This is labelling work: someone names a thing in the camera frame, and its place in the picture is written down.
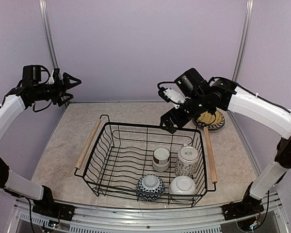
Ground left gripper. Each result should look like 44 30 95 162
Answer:
33 72 81 106

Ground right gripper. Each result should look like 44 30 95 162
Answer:
160 93 209 133

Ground yellow woven bamboo tray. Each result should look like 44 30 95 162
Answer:
196 110 224 126

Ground white floral patterned mug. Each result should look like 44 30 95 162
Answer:
175 143 199 177

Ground black white striped plate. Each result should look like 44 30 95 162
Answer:
196 110 225 130

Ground grey deer pattern plate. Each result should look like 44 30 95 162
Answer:
194 119 226 132

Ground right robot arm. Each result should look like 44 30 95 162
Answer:
157 68 291 220

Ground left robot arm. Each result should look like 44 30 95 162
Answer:
0 65 81 216

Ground white brown ceramic cup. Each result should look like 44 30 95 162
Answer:
152 147 170 172

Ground blue white patterned bowl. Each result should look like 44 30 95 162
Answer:
136 174 165 201

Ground plain white bowl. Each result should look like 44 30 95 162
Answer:
169 176 195 195

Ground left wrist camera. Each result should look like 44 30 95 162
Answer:
47 68 60 84

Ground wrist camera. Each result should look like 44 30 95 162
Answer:
158 87 185 109
47 68 60 84

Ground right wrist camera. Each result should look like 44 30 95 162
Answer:
158 87 185 109

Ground black wire dish rack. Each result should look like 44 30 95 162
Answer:
75 115 216 207

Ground left wooden rack handle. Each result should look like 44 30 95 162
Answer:
75 119 101 170

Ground wooden rack handle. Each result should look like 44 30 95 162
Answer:
75 119 101 170
203 126 218 184

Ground right wooden rack handle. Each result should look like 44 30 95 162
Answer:
203 126 218 184

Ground left aluminium corner post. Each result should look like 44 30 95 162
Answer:
38 0 70 105

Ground aluminium corner post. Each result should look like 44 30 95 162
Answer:
38 0 70 105
232 0 254 82

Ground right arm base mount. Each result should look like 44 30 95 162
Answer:
222 199 264 220

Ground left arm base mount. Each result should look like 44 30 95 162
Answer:
32 200 75 221

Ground aluminium front rail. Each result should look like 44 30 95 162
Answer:
8 194 289 233

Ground right aluminium corner post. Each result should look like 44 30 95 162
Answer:
232 0 254 82

